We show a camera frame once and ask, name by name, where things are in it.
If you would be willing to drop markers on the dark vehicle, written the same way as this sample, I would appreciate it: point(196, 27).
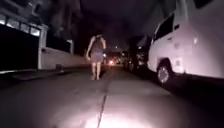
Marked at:
point(137, 55)

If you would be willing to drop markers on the grey concrete road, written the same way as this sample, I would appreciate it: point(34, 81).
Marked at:
point(133, 100)

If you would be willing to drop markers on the dark gate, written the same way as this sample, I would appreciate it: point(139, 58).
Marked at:
point(16, 48)

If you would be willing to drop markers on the white wall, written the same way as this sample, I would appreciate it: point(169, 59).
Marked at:
point(61, 57)

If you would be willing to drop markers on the person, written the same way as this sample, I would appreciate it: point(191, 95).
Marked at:
point(96, 50)

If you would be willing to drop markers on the white van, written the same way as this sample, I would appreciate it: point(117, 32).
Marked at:
point(196, 50)

